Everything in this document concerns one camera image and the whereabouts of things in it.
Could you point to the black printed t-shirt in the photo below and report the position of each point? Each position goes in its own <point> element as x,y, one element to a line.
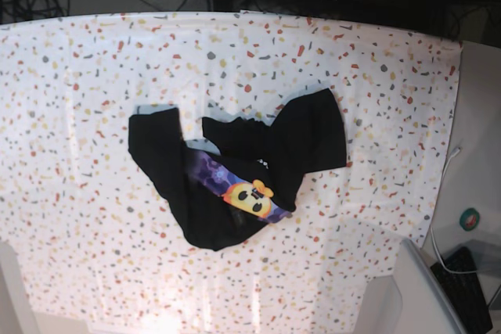
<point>221,199</point>

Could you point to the green tape roll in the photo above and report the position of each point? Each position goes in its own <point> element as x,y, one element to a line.
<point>469,219</point>

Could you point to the terrazzo pattern tablecloth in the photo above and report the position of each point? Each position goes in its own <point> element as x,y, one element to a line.
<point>96,242</point>

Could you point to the black keyboard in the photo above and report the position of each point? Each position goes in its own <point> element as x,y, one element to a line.
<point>464,291</point>

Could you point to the grey monitor edge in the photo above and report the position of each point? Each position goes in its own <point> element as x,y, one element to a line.
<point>425,307</point>

